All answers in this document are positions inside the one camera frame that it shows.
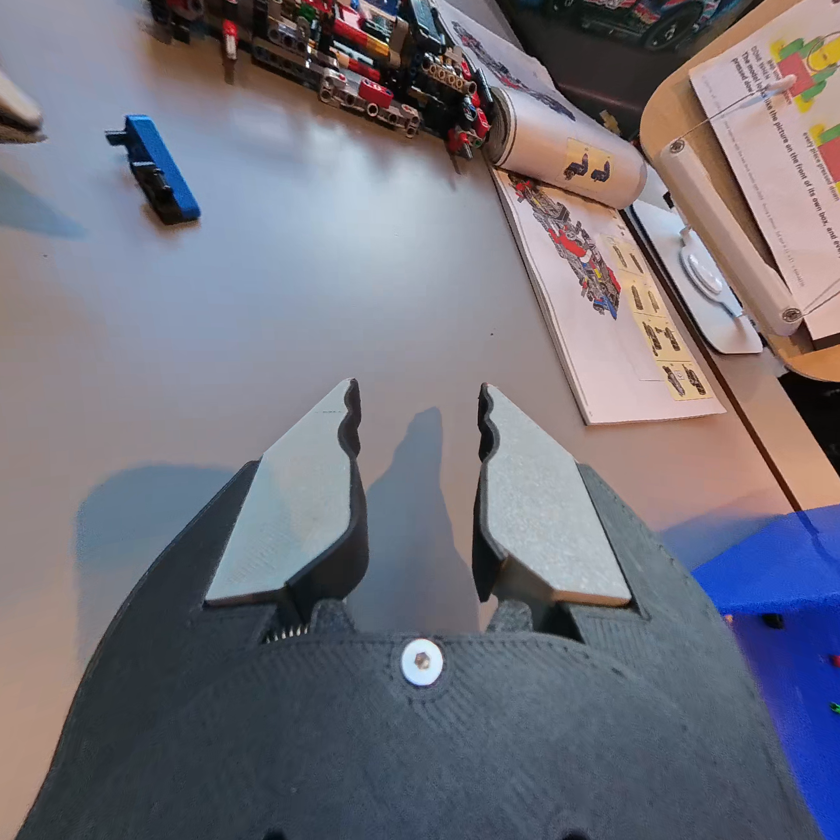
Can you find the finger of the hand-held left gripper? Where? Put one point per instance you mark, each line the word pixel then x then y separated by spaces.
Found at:
pixel 16 105

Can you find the small black toy pin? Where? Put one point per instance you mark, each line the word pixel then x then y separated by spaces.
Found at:
pixel 115 137

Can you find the printed instruction sheet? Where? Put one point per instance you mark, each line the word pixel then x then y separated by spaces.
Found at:
pixel 787 197

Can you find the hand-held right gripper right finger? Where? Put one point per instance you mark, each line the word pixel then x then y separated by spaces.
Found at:
pixel 551 525

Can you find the partly built toy car chassis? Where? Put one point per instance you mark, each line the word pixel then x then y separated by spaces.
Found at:
pixel 361 52

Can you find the blue plastic bin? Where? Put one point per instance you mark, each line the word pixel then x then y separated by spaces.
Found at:
pixel 774 571

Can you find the open building instruction booklet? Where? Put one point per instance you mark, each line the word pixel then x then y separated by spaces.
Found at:
pixel 590 341

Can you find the blue L-shaped toy beam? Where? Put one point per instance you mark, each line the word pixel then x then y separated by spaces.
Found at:
pixel 177 190

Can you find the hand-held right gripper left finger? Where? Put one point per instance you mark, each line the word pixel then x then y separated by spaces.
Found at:
pixel 295 512

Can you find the small black toy piece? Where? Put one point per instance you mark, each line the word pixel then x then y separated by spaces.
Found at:
pixel 773 620

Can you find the wooden document stand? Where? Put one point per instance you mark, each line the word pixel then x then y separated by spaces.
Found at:
pixel 663 111

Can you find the toy car set box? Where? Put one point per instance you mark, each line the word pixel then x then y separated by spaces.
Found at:
pixel 590 52

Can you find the white stand base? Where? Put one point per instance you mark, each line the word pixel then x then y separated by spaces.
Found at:
pixel 715 321

